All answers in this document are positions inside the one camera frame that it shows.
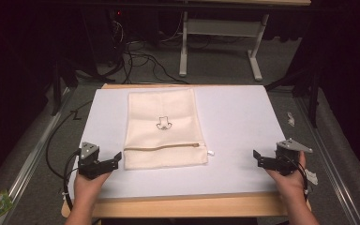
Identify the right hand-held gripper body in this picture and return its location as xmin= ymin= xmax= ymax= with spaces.
xmin=274 ymin=138 xmax=314 ymax=176

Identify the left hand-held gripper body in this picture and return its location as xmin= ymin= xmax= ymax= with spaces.
xmin=77 ymin=142 xmax=105 ymax=181

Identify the cream cloth zipper bag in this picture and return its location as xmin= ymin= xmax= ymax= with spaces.
xmin=123 ymin=87 xmax=216 ymax=171

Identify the person's left hand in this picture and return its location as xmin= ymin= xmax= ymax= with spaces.
xmin=73 ymin=170 xmax=113 ymax=205

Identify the person's right hand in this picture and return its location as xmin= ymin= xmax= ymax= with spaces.
xmin=264 ymin=151 xmax=309 ymax=205

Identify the white table mat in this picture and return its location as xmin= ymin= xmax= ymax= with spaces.
xmin=67 ymin=84 xmax=287 ymax=200

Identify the white paper scrap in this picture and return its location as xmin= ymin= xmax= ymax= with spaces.
xmin=304 ymin=168 xmax=320 ymax=187

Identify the small white scrap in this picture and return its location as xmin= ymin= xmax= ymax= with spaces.
xmin=286 ymin=111 xmax=296 ymax=128

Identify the black metal stand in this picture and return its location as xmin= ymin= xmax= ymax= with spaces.
xmin=263 ymin=59 xmax=324 ymax=129
xmin=50 ymin=57 xmax=80 ymax=117

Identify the black computer tower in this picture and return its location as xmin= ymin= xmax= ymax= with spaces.
xmin=104 ymin=8 xmax=130 ymax=68

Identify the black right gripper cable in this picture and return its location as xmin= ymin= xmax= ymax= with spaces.
xmin=289 ymin=153 xmax=310 ymax=202

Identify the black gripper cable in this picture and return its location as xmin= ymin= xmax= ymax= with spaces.
xmin=289 ymin=153 xmax=310 ymax=202
xmin=62 ymin=149 xmax=83 ymax=212

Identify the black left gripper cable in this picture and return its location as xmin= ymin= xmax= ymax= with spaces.
xmin=62 ymin=149 xmax=83 ymax=212

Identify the silver metal floor rail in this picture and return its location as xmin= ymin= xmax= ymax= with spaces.
xmin=0 ymin=87 xmax=74 ymax=225
xmin=293 ymin=96 xmax=360 ymax=225

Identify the black floor cable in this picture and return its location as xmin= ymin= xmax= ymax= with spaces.
xmin=45 ymin=100 xmax=94 ymax=181

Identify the bundle of black cables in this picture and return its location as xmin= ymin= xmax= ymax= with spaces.
xmin=106 ymin=18 xmax=191 ymax=85

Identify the white metal desk frame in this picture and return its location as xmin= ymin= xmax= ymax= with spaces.
xmin=178 ymin=10 xmax=270 ymax=83

